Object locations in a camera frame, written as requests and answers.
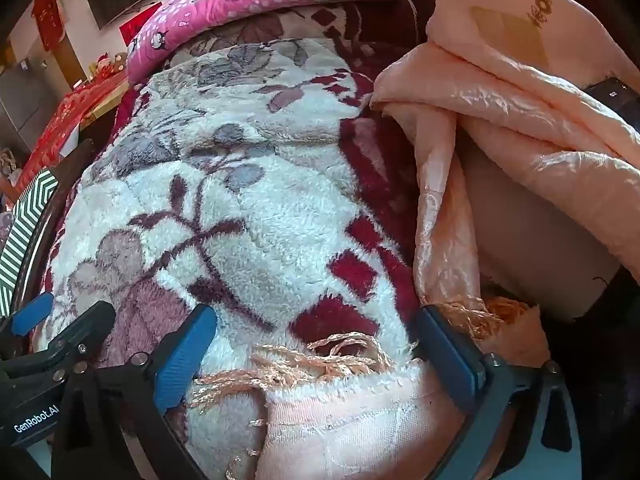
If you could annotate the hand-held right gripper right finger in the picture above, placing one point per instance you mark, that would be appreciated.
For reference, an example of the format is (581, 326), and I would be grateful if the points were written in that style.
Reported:
(450, 355)

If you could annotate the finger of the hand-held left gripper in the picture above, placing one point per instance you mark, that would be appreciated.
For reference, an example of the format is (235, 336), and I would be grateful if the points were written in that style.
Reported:
(75, 335)
(32, 312)

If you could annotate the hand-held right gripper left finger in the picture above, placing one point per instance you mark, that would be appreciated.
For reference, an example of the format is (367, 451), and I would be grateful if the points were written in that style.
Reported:
(182, 355)

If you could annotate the green white striped box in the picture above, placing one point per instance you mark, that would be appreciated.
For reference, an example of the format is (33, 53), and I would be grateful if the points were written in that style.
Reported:
(27, 220)

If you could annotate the dark cloth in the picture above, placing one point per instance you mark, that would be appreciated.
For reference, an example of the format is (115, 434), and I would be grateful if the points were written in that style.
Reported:
(600, 360)

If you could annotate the floral fleece blanket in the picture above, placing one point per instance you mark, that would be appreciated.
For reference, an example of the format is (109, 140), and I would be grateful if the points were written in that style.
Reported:
(250, 200)

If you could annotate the red patterned tablecloth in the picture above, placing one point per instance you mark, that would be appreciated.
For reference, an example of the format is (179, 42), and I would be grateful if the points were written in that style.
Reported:
(75, 110)

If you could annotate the grey cabinet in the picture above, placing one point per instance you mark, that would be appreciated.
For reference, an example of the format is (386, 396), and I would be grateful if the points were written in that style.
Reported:
(20, 90)

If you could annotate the peach satin quilt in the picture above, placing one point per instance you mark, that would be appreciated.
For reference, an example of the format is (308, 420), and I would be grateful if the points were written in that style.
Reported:
(500, 100)

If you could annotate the plush toys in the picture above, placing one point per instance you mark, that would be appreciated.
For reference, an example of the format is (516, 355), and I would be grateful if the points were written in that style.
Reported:
(107, 62)

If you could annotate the black plastic object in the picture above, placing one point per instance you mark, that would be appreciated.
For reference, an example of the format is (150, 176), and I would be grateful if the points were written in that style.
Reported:
(612, 97)

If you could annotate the red hanging wall decoration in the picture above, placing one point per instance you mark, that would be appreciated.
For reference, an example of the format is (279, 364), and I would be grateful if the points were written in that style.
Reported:
(47, 15)

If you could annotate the red wall banner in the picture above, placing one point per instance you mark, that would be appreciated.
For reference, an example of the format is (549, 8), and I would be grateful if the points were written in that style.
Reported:
(137, 22)

